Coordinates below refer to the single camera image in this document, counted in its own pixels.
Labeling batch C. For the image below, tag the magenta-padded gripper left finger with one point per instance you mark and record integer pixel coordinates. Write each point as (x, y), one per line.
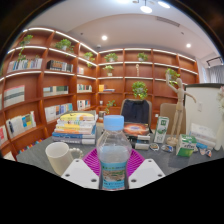
(80, 173)

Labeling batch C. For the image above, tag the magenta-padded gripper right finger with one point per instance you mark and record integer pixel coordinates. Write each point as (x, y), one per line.
(146, 171)

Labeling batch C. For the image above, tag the clear blue-capped water bottle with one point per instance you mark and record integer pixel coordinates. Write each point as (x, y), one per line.
(114, 153)

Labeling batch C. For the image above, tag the white ceramic mug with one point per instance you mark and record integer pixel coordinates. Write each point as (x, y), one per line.
(58, 158)

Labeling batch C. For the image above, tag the tall green and white carton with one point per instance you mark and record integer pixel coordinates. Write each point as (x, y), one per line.
(161, 130)

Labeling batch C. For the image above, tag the colourful book stack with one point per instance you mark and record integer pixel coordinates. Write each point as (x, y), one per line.
(75, 128)

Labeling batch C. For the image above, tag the green and white tissue box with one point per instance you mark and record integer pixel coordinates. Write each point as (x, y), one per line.
(185, 146)

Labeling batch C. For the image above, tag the tan upholstered chair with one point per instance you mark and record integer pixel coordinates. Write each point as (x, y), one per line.
(166, 115)

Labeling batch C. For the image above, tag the dark upholstered chair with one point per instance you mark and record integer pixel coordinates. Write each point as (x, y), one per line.
(136, 111)

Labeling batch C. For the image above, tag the white tissue pack stack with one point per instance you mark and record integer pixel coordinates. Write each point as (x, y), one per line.
(203, 133)

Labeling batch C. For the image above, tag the wooden artist mannequin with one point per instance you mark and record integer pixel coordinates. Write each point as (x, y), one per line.
(179, 106)

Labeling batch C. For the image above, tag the orange wooden shelf unit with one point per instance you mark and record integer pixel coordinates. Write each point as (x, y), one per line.
(50, 83)

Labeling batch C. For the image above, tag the grey sheer curtain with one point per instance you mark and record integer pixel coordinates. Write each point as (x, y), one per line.
(216, 75)

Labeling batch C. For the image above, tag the round recessed ceiling light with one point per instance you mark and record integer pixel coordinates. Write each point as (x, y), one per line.
(188, 45)
(104, 37)

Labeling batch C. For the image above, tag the ceiling air vent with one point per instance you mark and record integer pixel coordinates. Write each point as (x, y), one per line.
(168, 21)

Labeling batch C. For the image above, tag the branched ceiling lamp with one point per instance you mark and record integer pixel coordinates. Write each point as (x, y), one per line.
(146, 7)

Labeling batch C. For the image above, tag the white wall switch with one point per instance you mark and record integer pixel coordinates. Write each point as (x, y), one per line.
(200, 106)

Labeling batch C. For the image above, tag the black curtain rail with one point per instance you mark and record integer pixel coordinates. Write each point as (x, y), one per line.
(215, 60)

